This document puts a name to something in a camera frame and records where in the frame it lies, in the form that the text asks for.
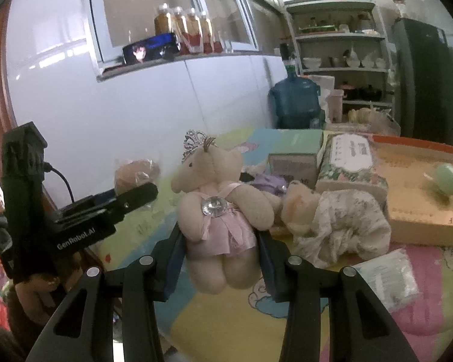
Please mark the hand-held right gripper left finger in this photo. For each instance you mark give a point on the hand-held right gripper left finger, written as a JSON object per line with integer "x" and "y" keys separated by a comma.
{"x": 173, "y": 275}

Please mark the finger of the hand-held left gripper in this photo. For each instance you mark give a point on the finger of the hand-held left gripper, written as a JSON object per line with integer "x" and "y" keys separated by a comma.
{"x": 136, "y": 198}
{"x": 105, "y": 197}

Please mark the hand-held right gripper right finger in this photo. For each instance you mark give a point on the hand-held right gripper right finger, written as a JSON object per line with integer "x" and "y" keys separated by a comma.
{"x": 268, "y": 271}

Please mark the teddy bear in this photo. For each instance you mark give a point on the teddy bear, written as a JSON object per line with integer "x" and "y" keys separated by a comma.
{"x": 211, "y": 181}
{"x": 266, "y": 183}

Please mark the white patterned cloth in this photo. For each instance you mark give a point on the white patterned cloth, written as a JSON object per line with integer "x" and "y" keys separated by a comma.
{"x": 336, "y": 222}

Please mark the orange cardboard box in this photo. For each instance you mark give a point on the orange cardboard box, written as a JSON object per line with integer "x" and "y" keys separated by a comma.
{"x": 411, "y": 203}

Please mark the person's left hand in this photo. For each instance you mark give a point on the person's left hand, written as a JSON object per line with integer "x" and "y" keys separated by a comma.
{"x": 41, "y": 298}

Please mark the bread in plastic bag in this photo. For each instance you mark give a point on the bread in plastic bag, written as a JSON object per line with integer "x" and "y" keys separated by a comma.
{"x": 136, "y": 173}

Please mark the clear tissue pack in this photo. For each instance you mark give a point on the clear tissue pack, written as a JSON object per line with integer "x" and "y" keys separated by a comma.
{"x": 389, "y": 275}

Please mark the pale green box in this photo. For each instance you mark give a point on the pale green box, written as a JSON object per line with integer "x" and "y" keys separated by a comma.
{"x": 294, "y": 147}

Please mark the floral tissue box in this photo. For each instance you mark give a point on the floral tissue box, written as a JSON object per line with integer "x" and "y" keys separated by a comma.
{"x": 351, "y": 158}

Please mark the dark blue printed case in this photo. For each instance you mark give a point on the dark blue printed case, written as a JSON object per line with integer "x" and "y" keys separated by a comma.
{"x": 151, "y": 49}

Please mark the blue water jug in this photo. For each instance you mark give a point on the blue water jug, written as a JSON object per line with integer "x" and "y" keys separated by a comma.
{"x": 292, "y": 98}

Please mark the plastic bag of food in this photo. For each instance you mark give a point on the plastic bag of food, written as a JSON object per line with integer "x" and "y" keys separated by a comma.
{"x": 370, "y": 120}

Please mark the sliding window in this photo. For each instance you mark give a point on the sliding window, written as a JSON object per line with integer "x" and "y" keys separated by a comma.
{"x": 154, "y": 3}

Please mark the black pot with red lid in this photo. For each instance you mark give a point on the black pot with red lid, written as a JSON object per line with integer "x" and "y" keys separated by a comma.
{"x": 350, "y": 92}

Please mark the white bowl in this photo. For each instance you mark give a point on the white bowl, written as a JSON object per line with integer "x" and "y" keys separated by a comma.
{"x": 312, "y": 63}

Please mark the white metal shelf rack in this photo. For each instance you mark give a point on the white metal shelf rack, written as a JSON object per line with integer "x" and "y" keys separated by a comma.
{"x": 339, "y": 37}

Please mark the black refrigerator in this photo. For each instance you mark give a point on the black refrigerator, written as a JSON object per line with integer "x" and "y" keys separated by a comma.
{"x": 426, "y": 83}

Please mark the green tray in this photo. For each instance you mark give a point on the green tray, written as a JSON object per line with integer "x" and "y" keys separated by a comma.
{"x": 317, "y": 28}

